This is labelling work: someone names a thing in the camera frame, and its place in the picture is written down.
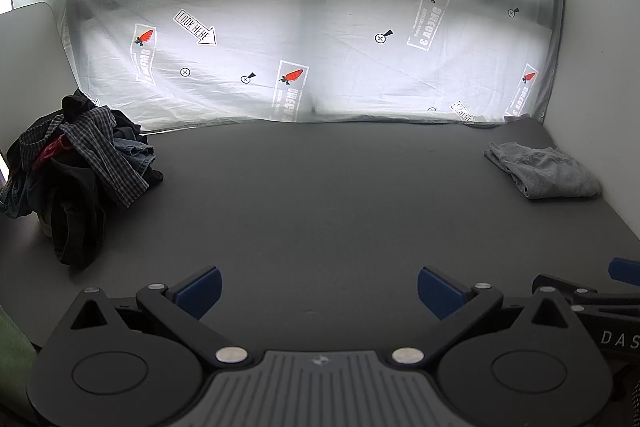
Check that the folded grey garment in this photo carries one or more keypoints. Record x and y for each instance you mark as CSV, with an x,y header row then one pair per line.
x,y
545,172

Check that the grey table mat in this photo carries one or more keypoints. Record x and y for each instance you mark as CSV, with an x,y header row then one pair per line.
x,y
325,207

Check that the white printed backdrop sheet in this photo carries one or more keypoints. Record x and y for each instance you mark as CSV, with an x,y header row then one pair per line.
x,y
310,32

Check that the pile of mixed clothes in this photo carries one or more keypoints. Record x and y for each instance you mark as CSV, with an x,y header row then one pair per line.
x,y
75,172

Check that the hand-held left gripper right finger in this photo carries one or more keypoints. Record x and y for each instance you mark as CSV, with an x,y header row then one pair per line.
x,y
440,293

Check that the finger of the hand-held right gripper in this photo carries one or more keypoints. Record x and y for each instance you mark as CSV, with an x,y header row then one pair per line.
x,y
575,291
625,269

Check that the green cloth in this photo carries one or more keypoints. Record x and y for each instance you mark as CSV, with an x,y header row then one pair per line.
x,y
12,357

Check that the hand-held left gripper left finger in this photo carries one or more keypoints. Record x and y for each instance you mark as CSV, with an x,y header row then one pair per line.
x,y
199,293

